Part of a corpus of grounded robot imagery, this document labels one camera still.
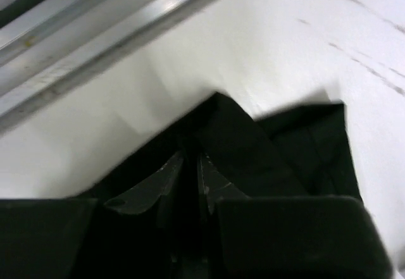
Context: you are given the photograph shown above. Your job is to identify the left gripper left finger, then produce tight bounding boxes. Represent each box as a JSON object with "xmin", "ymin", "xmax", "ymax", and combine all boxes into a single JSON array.
[{"xmin": 104, "ymin": 152, "xmax": 184, "ymax": 228}]

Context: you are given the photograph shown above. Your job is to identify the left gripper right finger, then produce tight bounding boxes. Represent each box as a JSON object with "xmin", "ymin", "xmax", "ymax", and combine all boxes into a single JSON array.
[{"xmin": 197, "ymin": 154, "xmax": 249, "ymax": 216}]

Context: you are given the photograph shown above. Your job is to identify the black trousers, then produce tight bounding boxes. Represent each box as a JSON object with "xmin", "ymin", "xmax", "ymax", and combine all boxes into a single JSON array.
[{"xmin": 78, "ymin": 91, "xmax": 365, "ymax": 279}]

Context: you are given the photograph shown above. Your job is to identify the left aluminium table rail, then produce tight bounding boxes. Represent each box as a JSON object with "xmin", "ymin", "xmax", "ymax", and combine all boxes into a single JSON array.
[{"xmin": 1, "ymin": 0, "xmax": 213, "ymax": 131}]

